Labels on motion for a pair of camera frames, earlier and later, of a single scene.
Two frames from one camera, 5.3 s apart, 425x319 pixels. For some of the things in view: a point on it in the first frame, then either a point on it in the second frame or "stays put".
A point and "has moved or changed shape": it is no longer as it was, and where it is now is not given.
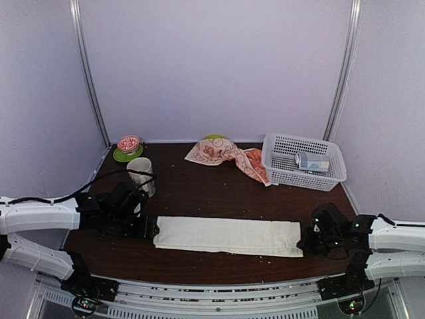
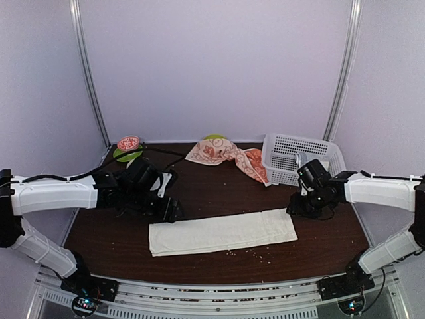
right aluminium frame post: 339,102 stays put
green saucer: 120,156 stays put
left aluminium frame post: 77,18 stays put
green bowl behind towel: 214,136 stays put
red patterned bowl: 129,144 stays put
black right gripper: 305,243 -> 295,207
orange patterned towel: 216,151 stays put
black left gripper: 145,230 -> 167,212
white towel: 248,236 has moved or changed shape
